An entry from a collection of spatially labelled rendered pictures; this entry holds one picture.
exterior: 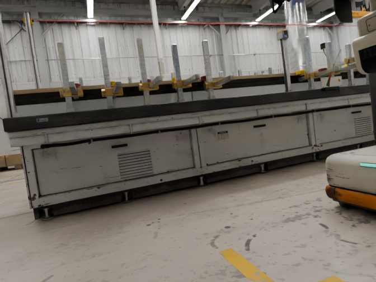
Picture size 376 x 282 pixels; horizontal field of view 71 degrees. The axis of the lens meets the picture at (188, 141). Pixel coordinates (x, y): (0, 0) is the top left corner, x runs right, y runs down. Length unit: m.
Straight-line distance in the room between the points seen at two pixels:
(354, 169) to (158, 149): 1.35
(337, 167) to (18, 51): 9.07
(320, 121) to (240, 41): 8.53
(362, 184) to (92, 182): 1.67
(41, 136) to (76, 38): 7.83
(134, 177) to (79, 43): 7.72
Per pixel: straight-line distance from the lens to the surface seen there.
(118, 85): 1.59
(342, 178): 1.47
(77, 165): 2.07
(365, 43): 1.39
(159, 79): 1.64
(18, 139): 1.88
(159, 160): 2.13
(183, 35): 10.22
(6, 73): 1.90
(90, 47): 9.44
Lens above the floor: 0.51
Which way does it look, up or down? 3 degrees down
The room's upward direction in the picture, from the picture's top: 7 degrees counter-clockwise
